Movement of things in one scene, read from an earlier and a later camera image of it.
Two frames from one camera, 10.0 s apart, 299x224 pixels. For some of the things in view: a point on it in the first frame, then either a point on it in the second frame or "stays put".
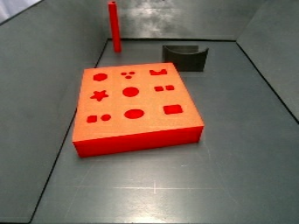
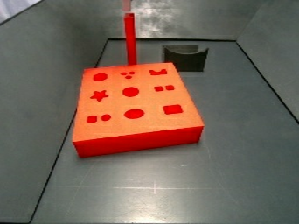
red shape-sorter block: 133,108 stays put
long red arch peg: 114,26 → 130,38
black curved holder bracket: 186,58 stays put
